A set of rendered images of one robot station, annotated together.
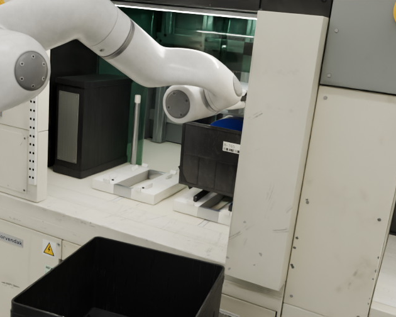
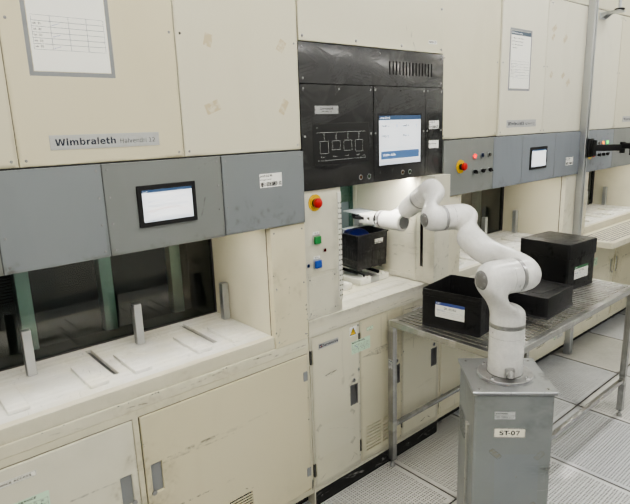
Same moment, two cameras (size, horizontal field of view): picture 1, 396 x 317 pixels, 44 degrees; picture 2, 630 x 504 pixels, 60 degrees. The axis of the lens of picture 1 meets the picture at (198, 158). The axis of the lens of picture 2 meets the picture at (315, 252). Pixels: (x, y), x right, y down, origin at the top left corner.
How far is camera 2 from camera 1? 2.52 m
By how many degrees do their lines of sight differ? 62
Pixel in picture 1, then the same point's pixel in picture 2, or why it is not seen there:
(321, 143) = not seen: hidden behind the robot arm
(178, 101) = (404, 221)
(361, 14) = (450, 170)
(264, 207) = (442, 249)
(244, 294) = not seen: hidden behind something
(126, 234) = (388, 296)
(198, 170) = (365, 259)
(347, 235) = (452, 249)
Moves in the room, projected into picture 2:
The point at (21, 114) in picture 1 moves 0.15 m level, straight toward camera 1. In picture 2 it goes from (332, 260) to (368, 260)
